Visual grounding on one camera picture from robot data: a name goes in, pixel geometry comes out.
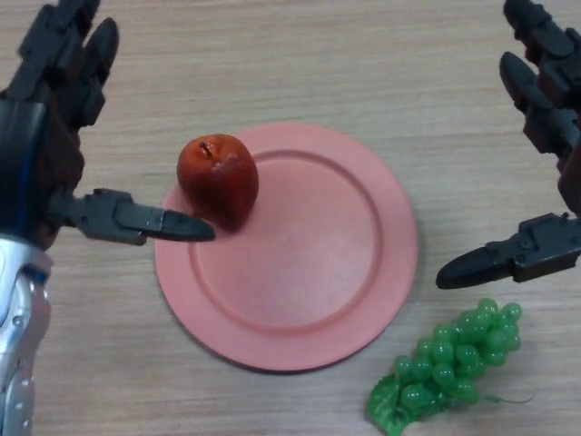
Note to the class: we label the red apple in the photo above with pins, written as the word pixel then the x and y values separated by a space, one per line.
pixel 218 181

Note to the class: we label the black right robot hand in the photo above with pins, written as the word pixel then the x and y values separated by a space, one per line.
pixel 554 118

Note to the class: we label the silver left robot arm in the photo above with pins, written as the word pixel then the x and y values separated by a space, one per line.
pixel 18 318

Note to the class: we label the pink round plate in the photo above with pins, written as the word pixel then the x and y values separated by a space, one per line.
pixel 308 263

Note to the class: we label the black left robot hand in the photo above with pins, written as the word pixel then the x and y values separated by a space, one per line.
pixel 41 136

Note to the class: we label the green plastic grape bunch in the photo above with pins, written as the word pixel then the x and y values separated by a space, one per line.
pixel 445 368

